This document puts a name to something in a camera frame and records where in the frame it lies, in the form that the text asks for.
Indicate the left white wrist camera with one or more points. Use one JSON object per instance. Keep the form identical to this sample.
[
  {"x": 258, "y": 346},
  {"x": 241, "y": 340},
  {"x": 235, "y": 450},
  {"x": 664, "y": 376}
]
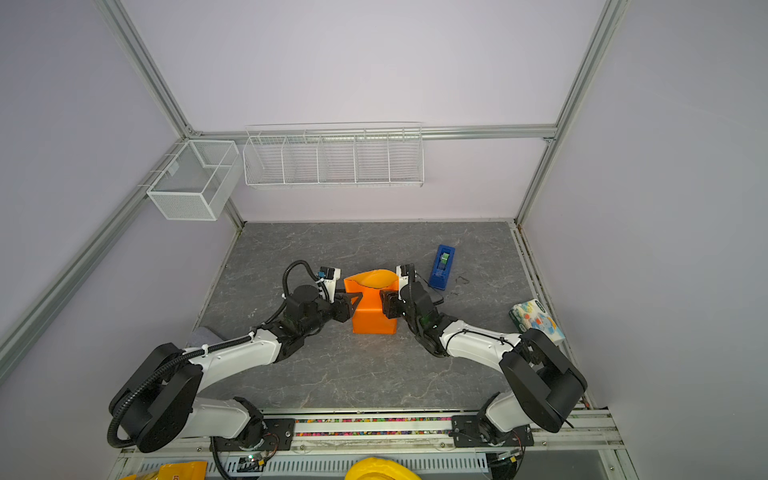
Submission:
[{"x": 327, "y": 278}]

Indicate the long white wire basket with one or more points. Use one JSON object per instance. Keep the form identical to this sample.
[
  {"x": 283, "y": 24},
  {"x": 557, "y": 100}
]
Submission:
[{"x": 334, "y": 154}]

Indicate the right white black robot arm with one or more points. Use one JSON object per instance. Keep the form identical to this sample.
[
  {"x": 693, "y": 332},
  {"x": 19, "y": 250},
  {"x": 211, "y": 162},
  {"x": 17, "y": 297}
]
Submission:
[{"x": 544, "y": 385}]

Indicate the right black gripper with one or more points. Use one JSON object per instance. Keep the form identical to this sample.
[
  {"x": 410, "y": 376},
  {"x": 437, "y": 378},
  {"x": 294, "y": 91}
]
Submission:
[{"x": 392, "y": 302}]

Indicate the yellow plastic bag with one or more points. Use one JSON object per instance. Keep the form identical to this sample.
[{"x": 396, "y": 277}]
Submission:
[{"x": 177, "y": 471}]

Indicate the white mesh square basket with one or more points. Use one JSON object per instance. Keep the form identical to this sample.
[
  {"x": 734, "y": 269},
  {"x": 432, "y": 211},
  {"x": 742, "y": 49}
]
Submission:
[{"x": 198, "y": 181}]

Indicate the blue tape dispenser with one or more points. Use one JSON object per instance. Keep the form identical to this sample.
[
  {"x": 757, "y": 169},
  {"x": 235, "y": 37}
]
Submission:
[{"x": 441, "y": 269}]

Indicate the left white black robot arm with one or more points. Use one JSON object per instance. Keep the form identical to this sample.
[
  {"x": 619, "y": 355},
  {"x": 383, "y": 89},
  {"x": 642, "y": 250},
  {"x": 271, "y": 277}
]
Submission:
[{"x": 161, "y": 401}]

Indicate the colourful tissue box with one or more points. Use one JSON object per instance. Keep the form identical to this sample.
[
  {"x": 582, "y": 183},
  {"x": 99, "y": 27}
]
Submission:
[{"x": 532, "y": 315}]

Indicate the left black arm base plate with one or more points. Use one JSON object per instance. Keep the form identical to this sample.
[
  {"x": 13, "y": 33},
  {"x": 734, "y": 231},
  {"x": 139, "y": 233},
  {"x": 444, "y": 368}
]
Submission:
[{"x": 270, "y": 435}]

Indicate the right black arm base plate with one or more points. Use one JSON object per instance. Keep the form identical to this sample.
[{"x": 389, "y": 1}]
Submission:
[{"x": 474, "y": 431}]

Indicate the yellow hard hat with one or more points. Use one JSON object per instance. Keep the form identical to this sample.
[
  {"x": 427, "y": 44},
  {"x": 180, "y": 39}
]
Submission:
[{"x": 379, "y": 469}]

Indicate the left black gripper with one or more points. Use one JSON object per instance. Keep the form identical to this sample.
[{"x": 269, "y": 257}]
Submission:
[{"x": 350, "y": 296}]

